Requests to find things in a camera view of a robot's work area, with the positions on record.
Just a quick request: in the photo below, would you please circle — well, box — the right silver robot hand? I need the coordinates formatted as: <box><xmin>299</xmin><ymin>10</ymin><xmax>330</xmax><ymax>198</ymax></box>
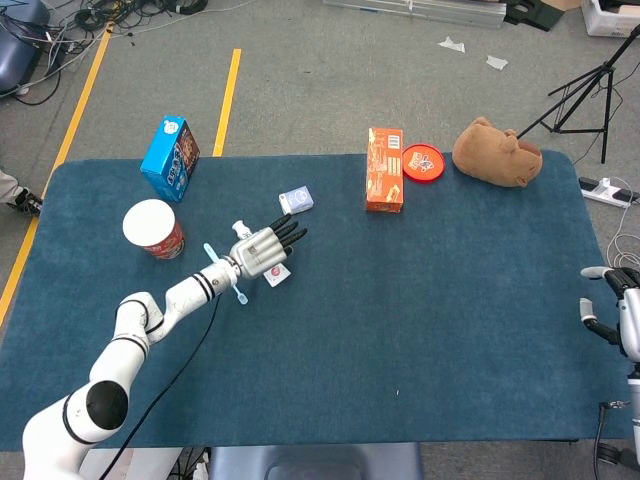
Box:
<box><xmin>579</xmin><ymin>266</ymin><xmax>640</xmax><ymax>364</ymax></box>

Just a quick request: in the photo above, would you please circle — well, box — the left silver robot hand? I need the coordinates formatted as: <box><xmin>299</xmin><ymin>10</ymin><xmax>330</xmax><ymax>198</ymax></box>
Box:
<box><xmin>227</xmin><ymin>213</ymin><xmax>309</xmax><ymax>280</ymax></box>

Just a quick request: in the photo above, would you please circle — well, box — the white toothpaste tube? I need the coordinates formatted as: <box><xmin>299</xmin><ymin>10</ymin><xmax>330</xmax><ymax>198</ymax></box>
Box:
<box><xmin>231</xmin><ymin>219</ymin><xmax>292</xmax><ymax>288</ymax></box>

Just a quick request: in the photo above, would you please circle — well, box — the light blue toothbrush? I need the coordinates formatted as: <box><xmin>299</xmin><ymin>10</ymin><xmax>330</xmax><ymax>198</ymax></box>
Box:
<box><xmin>202</xmin><ymin>242</ymin><xmax>250</xmax><ymax>306</ymax></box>

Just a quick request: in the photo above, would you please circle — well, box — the blue robot base seat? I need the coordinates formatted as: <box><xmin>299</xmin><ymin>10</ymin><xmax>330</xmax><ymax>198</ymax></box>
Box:
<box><xmin>207</xmin><ymin>443</ymin><xmax>425</xmax><ymax>480</ymax></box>

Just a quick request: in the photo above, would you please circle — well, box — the small white tissue pack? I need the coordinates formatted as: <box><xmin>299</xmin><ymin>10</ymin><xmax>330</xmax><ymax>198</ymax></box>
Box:
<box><xmin>278</xmin><ymin>185</ymin><xmax>317</xmax><ymax>217</ymax></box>

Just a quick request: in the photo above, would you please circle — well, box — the red instant noodle cup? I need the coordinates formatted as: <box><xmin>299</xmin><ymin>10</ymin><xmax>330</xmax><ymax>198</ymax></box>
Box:
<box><xmin>122</xmin><ymin>198</ymin><xmax>186</xmax><ymax>261</ymax></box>

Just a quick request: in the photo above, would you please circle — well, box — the blue felt table cloth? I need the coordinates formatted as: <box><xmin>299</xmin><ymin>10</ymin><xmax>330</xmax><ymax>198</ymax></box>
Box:
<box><xmin>0</xmin><ymin>149</ymin><xmax>632</xmax><ymax>453</ymax></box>

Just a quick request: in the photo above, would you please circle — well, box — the blue cookie box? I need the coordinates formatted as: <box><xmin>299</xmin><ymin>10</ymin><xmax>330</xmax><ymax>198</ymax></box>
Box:
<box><xmin>139</xmin><ymin>115</ymin><xmax>201</xmax><ymax>204</ymax></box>

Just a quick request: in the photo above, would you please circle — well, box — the white power strip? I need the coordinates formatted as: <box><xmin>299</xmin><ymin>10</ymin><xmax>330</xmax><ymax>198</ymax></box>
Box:
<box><xmin>578</xmin><ymin>175</ymin><xmax>640</xmax><ymax>209</ymax></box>

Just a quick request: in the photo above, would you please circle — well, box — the orange snack box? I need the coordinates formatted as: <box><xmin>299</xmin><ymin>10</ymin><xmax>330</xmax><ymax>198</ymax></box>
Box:
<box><xmin>365</xmin><ymin>127</ymin><xmax>405</xmax><ymax>214</ymax></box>

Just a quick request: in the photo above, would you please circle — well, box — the short yellow floor tape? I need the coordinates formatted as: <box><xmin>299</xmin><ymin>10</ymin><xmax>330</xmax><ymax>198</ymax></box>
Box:
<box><xmin>212</xmin><ymin>48</ymin><xmax>243</xmax><ymax>158</ymax></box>

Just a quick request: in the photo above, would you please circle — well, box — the red round tin lid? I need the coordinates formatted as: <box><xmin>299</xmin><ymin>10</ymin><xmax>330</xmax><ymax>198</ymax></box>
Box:
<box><xmin>401</xmin><ymin>143</ymin><xmax>446</xmax><ymax>184</ymax></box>

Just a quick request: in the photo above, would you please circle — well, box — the brown capybara plush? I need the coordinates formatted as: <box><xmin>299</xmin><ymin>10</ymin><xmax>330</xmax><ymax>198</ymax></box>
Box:
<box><xmin>451</xmin><ymin>116</ymin><xmax>544</xmax><ymax>189</ymax></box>

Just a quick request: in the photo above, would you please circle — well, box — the long yellow floor tape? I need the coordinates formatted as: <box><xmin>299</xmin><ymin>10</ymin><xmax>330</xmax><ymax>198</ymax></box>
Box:
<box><xmin>0</xmin><ymin>29</ymin><xmax>112</xmax><ymax>329</ymax></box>

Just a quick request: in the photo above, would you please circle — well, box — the black shoe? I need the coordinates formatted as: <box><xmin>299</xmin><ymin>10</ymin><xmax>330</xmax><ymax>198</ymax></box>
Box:
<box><xmin>7</xmin><ymin>185</ymin><xmax>45</xmax><ymax>218</ymax></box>

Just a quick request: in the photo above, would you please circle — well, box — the black tripod stand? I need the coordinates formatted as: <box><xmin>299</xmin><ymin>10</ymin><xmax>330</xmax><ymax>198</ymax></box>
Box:
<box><xmin>517</xmin><ymin>24</ymin><xmax>640</xmax><ymax>165</ymax></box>

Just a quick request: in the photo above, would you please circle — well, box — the beige trouser leg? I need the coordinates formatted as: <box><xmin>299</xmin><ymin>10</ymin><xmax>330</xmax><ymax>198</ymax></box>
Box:
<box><xmin>0</xmin><ymin>167</ymin><xmax>26</xmax><ymax>205</ymax></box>

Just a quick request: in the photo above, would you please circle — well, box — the white storage box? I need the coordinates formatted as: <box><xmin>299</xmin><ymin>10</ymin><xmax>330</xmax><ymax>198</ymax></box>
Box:
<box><xmin>581</xmin><ymin>0</ymin><xmax>640</xmax><ymax>39</ymax></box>

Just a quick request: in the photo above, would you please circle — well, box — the dark blue padded chair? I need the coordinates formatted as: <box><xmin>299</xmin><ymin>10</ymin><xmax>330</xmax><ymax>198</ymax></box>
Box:
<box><xmin>0</xmin><ymin>0</ymin><xmax>51</xmax><ymax>94</ymax></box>

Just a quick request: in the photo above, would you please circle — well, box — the black flat floor object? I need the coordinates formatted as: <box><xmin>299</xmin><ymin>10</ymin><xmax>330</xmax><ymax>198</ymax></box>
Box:
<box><xmin>503</xmin><ymin>0</ymin><xmax>566</xmax><ymax>33</ymax></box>

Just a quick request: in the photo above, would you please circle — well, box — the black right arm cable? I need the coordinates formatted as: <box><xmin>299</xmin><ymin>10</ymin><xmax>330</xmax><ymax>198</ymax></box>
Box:
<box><xmin>592</xmin><ymin>398</ymin><xmax>632</xmax><ymax>480</ymax></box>

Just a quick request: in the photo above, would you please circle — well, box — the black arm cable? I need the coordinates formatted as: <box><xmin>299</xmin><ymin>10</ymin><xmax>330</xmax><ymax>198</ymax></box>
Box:
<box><xmin>592</xmin><ymin>398</ymin><xmax>632</xmax><ymax>480</ymax></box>
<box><xmin>97</xmin><ymin>294</ymin><xmax>224</xmax><ymax>480</ymax></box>

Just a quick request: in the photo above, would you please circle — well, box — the white coiled cable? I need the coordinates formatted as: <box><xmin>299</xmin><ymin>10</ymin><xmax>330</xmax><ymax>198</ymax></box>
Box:
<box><xmin>605</xmin><ymin>177</ymin><xmax>640</xmax><ymax>271</ymax></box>

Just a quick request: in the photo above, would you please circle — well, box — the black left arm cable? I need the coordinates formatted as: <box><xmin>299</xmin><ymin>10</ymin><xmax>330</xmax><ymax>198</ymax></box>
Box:
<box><xmin>97</xmin><ymin>294</ymin><xmax>224</xmax><ymax>480</ymax></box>

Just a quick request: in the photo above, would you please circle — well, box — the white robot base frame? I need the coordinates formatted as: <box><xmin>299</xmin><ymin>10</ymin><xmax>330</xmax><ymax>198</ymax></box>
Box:
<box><xmin>79</xmin><ymin>447</ymin><xmax>184</xmax><ymax>480</ymax></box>

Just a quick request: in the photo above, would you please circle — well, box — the black floor cable bundle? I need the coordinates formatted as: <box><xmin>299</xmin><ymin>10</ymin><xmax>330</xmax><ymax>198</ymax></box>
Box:
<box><xmin>42</xmin><ymin>0</ymin><xmax>209</xmax><ymax>56</ymax></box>

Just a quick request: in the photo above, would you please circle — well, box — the aluminium rail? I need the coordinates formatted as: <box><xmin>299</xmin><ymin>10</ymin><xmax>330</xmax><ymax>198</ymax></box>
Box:
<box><xmin>322</xmin><ymin>0</ymin><xmax>506</xmax><ymax>30</ymax></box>

